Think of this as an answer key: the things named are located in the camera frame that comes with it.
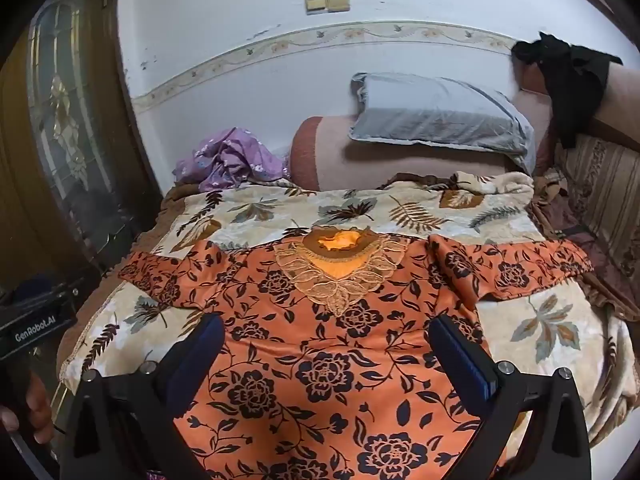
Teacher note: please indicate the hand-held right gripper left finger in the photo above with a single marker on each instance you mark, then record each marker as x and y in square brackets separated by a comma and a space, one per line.
[200, 355]

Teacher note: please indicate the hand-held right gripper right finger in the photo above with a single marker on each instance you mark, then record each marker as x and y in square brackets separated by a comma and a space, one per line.
[460, 355]

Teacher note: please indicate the orange black floral garment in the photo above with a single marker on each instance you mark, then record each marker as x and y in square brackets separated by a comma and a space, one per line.
[325, 360]

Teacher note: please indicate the person's left hand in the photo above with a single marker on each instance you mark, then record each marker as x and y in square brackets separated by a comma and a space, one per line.
[39, 405]

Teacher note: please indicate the cream leaf-print blanket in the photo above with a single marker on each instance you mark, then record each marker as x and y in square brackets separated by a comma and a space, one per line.
[550, 320]

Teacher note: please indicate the pink bolster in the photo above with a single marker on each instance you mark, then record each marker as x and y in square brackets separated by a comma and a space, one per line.
[390, 165]

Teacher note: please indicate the purple floral cloth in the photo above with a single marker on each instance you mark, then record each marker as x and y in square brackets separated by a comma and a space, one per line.
[235, 155]

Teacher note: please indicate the wooden stained-glass door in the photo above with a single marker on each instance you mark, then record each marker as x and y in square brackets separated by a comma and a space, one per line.
[65, 110]

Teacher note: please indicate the striped brown cushion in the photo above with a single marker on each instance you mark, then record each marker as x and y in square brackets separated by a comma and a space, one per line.
[605, 190]

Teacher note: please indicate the grey pillow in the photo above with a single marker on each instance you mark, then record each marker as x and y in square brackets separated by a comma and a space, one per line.
[430, 115]

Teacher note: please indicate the pink upholstered backrest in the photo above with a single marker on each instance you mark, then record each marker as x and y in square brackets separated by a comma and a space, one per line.
[620, 105]

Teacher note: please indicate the black cloth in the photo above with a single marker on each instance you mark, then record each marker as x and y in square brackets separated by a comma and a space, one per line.
[575, 80]

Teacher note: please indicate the gold wall switch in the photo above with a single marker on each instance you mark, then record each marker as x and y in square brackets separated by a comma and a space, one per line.
[338, 1]
[316, 5]

